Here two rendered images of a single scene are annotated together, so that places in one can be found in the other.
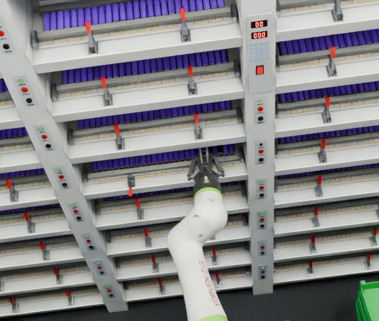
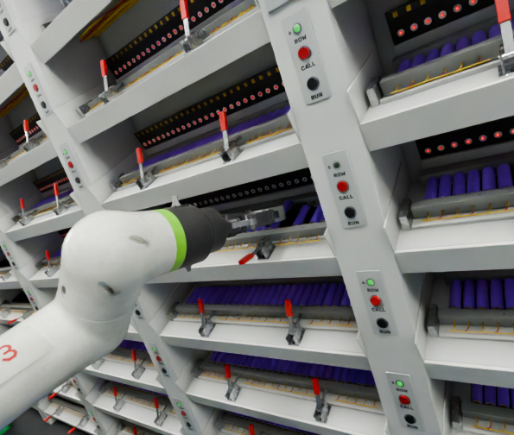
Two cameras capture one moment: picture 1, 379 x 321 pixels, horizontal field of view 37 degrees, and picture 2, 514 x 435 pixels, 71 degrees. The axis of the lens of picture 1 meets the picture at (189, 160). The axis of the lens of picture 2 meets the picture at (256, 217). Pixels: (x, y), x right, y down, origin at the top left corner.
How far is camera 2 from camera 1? 160 cm
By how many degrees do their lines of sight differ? 46
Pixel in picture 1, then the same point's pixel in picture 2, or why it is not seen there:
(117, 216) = (186, 327)
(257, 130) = (318, 122)
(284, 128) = (383, 115)
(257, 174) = (356, 257)
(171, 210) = (244, 332)
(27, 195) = not seen: hidden behind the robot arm
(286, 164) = (429, 239)
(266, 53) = not seen: outside the picture
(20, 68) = (25, 54)
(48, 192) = not seen: hidden behind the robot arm
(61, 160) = (96, 207)
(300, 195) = (502, 356)
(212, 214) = (77, 228)
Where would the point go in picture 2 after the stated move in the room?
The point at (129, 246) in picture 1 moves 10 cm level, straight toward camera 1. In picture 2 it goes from (212, 390) to (196, 419)
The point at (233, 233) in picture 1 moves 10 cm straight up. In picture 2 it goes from (361, 423) to (349, 383)
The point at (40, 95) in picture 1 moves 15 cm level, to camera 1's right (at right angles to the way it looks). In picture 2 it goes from (49, 94) to (81, 71)
